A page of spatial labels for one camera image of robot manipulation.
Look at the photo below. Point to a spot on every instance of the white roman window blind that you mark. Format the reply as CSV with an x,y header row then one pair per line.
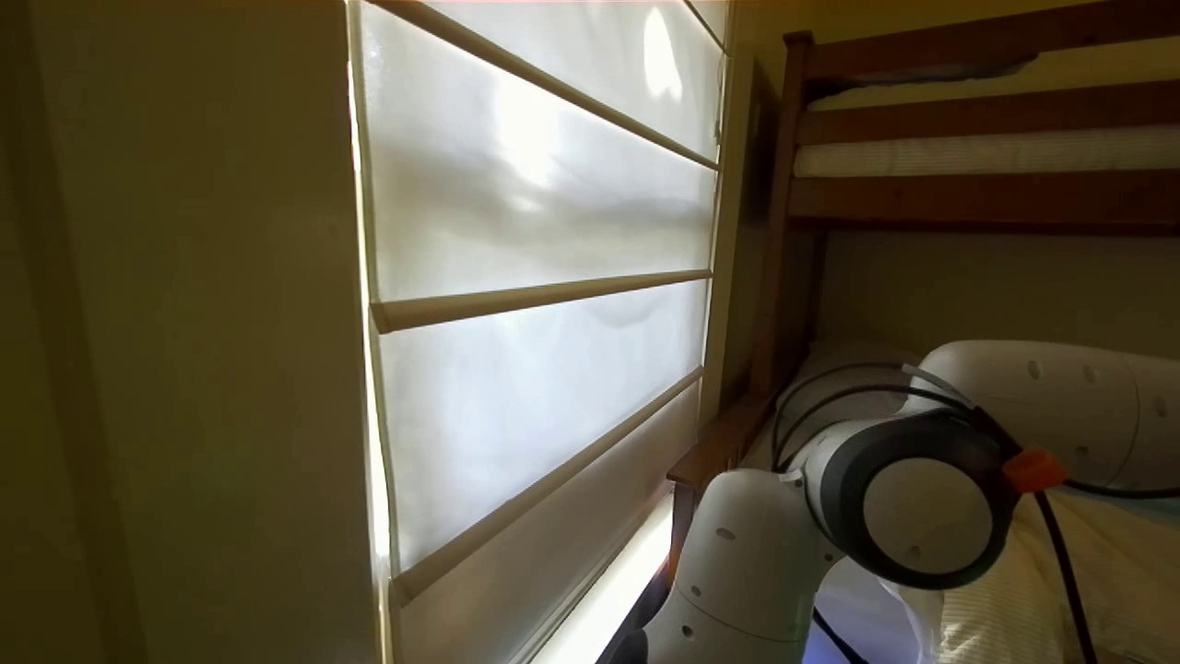
x,y
529,187

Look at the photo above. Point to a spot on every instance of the brown wooden bunk bed frame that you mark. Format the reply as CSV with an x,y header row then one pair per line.
x,y
786,169

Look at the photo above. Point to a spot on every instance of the cream crumpled blanket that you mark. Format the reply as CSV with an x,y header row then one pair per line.
x,y
1131,578

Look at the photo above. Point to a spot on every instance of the white window frame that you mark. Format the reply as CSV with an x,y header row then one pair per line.
x,y
613,590

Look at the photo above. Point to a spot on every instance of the white pillow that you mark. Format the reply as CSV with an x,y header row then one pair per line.
x,y
861,613

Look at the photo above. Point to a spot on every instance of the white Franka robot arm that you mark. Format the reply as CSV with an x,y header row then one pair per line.
x,y
760,554

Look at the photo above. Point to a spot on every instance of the white bunk mattress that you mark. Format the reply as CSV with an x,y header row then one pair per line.
x,y
983,147

